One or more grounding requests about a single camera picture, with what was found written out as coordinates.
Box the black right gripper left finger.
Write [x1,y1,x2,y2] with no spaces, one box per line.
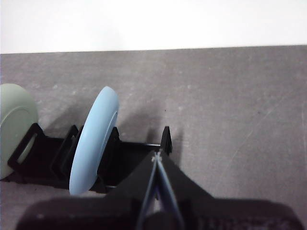
[14,151,158,230]

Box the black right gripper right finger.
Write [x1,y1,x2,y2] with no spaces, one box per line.
[158,150,307,230]

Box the blue round plate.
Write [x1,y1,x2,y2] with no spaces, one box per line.
[69,86,120,196]

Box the pale green round plate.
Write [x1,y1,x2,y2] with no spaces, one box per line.
[0,83,39,180]

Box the black plate rack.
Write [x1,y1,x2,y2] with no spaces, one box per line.
[0,122,175,195]

